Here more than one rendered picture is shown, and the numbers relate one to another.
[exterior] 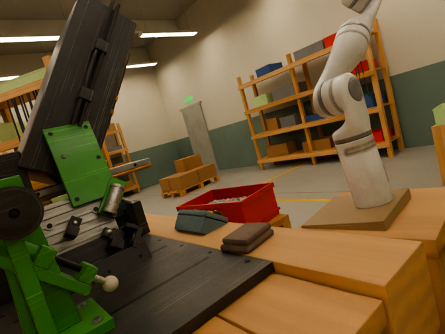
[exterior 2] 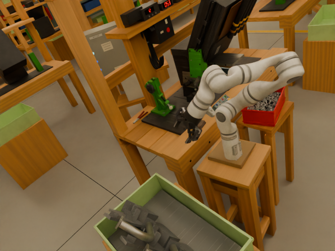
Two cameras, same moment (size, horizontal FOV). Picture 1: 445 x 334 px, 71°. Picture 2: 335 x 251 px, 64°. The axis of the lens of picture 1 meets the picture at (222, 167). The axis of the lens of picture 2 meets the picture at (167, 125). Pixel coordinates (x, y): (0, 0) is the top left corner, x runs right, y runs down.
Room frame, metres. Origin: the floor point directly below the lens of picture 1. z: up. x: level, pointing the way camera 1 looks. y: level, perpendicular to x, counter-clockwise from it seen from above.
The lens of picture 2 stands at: (0.51, -1.46, 1.97)
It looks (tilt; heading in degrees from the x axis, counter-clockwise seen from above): 34 degrees down; 91
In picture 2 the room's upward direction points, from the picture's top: 20 degrees counter-clockwise
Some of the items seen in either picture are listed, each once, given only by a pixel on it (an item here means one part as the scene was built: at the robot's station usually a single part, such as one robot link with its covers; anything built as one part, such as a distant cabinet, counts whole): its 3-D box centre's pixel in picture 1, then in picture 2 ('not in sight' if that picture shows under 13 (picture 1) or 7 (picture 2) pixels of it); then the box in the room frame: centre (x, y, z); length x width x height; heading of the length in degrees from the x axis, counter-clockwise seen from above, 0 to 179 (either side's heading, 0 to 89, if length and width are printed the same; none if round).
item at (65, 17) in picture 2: not in sight; (162, 31); (0.67, 0.70, 1.36); 1.49 x 0.09 x 0.97; 37
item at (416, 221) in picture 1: (377, 216); (233, 160); (0.78, -0.35, 0.83); 0.32 x 0.32 x 0.04; 44
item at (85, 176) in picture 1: (78, 163); (198, 61); (0.83, 0.36, 1.17); 0.13 x 0.12 x 0.20; 37
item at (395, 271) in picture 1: (172, 245); (236, 100); (1.02, 0.23, 0.82); 1.50 x 0.14 x 0.15; 37
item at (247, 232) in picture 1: (246, 236); (196, 123); (0.66, -0.01, 0.91); 0.10 x 0.08 x 0.03; 135
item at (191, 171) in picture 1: (187, 173); not in sight; (7.38, 0.85, 0.37); 1.20 x 0.80 x 0.74; 135
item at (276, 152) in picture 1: (307, 109); not in sight; (6.24, -1.95, 1.10); 3.01 x 0.55 x 2.20; 37
